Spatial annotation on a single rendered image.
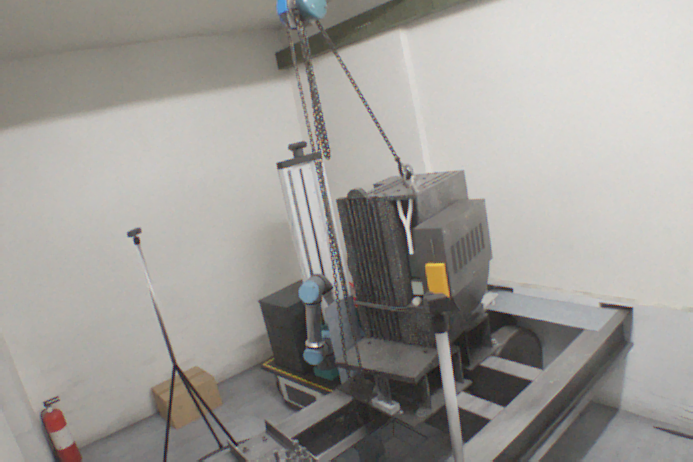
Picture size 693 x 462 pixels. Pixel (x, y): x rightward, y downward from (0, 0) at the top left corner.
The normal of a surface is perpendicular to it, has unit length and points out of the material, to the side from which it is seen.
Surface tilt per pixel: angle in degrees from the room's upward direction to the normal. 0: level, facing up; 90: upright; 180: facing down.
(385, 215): 90
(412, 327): 90
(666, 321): 90
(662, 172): 90
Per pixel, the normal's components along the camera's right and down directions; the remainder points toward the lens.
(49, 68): 0.60, 0.02
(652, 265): -0.77, 0.27
